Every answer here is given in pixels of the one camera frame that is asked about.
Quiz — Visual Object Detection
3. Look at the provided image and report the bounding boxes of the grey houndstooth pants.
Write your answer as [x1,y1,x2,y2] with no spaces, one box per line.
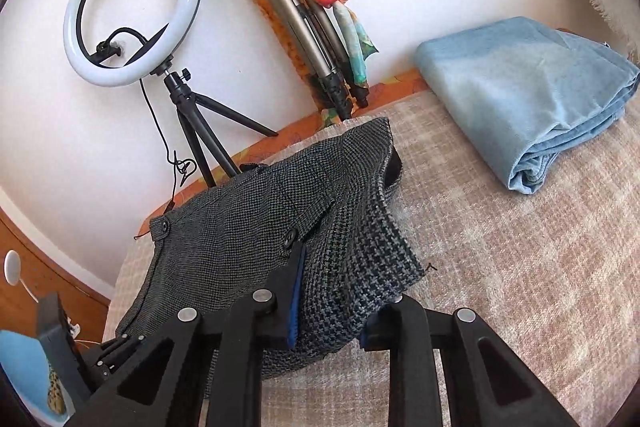
[117,117,424,378]

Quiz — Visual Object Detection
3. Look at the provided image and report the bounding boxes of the wooden door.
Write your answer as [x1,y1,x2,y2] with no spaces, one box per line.
[1,211,110,343]

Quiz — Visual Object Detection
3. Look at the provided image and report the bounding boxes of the light blue chair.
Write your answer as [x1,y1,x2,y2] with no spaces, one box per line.
[1,329,75,426]

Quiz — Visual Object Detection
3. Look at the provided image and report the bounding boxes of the white clip lamp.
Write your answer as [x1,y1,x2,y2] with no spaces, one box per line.
[3,248,82,338]

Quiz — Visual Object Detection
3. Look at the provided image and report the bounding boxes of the pink checked bed blanket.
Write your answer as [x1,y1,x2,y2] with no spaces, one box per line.
[381,91,639,426]

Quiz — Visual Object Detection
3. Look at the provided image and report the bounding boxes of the black mini tripod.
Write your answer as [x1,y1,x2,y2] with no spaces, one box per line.
[163,69,279,187]

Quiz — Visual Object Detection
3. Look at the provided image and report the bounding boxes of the folded light blue jeans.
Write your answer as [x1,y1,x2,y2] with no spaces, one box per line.
[416,16,639,195]

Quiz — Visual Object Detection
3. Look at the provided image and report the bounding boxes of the orange floral bed sheet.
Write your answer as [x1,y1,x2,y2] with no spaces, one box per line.
[136,68,432,238]

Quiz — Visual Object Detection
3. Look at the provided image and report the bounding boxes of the folded silver black tripod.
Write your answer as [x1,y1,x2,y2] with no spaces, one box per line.
[269,0,369,120]

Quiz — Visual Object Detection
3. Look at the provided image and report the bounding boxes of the black ring light cable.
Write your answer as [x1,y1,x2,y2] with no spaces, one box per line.
[133,78,198,241]

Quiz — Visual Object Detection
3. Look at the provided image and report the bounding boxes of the white ring light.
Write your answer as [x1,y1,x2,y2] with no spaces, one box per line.
[63,0,201,88]

